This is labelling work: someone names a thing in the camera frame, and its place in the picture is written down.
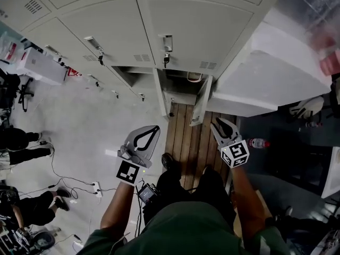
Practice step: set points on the beige metal locker cabinet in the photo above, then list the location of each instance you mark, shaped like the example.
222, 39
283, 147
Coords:
106, 23

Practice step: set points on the wooden slat platform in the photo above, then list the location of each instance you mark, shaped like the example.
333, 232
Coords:
191, 142

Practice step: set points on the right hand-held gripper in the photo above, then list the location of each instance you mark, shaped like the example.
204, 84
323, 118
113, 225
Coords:
235, 154

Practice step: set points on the person's green shirt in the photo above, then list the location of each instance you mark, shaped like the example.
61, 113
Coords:
186, 230

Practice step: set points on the black office chair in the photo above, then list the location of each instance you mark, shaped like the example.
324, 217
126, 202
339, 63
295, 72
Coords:
10, 86

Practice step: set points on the white backpack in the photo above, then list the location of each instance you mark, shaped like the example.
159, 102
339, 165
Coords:
305, 108

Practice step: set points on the white foam tray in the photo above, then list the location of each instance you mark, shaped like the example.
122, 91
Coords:
332, 171

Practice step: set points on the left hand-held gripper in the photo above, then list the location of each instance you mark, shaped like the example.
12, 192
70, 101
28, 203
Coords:
128, 173

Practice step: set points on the plastic bottle red label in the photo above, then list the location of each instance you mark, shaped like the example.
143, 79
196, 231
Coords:
257, 143

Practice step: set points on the person's left forearm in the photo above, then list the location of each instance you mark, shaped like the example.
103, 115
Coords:
117, 208

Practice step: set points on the person's left shoe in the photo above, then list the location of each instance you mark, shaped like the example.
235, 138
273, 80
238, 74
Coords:
169, 161

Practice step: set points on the black table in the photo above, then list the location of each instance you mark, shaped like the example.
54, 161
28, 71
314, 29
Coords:
297, 163

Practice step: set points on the clear water jug red cap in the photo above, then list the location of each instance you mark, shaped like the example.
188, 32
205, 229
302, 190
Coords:
74, 72

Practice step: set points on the white carton box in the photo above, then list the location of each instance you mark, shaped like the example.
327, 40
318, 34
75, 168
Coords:
40, 65

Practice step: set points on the plastic wrapped water jug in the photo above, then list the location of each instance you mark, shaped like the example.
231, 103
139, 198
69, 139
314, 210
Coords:
10, 49

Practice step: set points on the white power strip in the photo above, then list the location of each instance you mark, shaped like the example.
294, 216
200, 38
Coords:
97, 189

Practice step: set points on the white foam box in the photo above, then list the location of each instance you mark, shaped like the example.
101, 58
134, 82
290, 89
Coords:
265, 76

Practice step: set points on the beige bag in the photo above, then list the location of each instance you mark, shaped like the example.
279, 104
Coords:
194, 77

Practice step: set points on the person's black trousers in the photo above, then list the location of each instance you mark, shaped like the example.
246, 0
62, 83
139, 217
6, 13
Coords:
186, 187

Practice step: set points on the black hanging garment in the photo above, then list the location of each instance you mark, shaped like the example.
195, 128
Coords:
335, 94

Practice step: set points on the pink plastic container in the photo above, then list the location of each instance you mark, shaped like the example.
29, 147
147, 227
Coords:
329, 62

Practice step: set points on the clear plastic bag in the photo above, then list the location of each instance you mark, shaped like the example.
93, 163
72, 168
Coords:
313, 4

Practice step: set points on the person's right forearm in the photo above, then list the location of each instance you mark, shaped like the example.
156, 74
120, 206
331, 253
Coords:
247, 200

